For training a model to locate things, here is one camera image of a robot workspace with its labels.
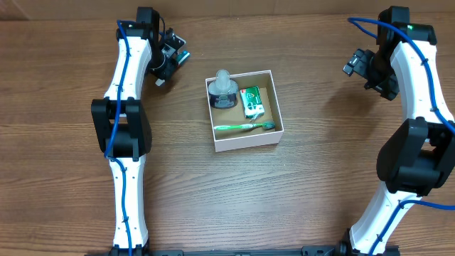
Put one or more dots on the white cardboard box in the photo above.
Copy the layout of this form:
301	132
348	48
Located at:
237	138

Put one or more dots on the green soap bar package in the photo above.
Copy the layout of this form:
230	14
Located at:
252	102

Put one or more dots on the green toothbrush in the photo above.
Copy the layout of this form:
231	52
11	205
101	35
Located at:
264	125

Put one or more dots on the teal toothpaste tube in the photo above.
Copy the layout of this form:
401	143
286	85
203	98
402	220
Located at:
173	64

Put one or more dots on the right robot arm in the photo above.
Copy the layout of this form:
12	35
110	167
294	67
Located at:
419	156

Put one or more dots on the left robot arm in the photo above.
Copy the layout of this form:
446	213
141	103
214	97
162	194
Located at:
146	46

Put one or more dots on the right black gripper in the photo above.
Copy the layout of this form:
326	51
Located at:
356	63

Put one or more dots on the dark blue soap pump bottle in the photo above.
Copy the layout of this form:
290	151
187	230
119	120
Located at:
223	91

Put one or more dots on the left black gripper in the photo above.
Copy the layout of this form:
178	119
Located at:
165	65

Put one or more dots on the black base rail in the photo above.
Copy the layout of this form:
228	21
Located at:
314	250

